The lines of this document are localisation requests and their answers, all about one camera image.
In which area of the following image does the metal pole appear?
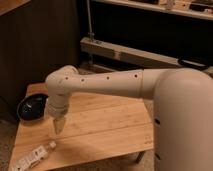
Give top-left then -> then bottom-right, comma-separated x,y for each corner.
86,0 -> 94,42

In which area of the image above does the wooden shelf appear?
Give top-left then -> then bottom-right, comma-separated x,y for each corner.
95,0 -> 213,21

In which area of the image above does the dark ceramic bowl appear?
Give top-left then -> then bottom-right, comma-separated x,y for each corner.
17,93 -> 48,121

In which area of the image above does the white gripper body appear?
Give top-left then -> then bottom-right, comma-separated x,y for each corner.
45,104 -> 69,118

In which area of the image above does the grey metal beam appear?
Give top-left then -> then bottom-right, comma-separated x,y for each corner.
79,36 -> 213,78

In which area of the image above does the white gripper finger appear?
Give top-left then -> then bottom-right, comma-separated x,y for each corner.
53,118 -> 60,134
59,117 -> 66,133

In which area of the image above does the black handle object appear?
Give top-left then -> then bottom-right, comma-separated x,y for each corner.
177,59 -> 210,71

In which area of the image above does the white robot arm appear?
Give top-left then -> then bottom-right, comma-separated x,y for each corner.
45,65 -> 213,171

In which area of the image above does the clear plastic bottle white label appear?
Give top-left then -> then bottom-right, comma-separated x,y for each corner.
11,141 -> 56,171

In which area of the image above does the wooden table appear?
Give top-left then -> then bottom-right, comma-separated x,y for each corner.
10,93 -> 153,171

